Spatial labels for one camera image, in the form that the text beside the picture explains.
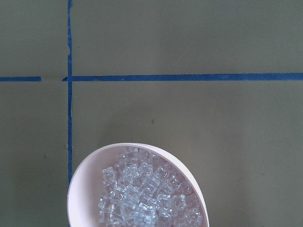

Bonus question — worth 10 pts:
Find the clear ice cube pile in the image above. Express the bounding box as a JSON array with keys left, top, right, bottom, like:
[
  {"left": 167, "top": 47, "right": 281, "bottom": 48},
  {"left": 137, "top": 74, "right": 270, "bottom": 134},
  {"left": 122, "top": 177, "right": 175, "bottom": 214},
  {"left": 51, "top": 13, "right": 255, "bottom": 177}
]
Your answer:
[{"left": 98, "top": 147, "right": 204, "bottom": 227}]

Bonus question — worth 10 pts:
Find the pink bowl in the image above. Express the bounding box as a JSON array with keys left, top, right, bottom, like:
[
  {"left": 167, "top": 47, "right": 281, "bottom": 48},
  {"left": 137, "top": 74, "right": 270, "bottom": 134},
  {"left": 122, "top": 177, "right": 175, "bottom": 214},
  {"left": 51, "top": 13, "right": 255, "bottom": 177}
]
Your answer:
[{"left": 67, "top": 143, "right": 210, "bottom": 227}]

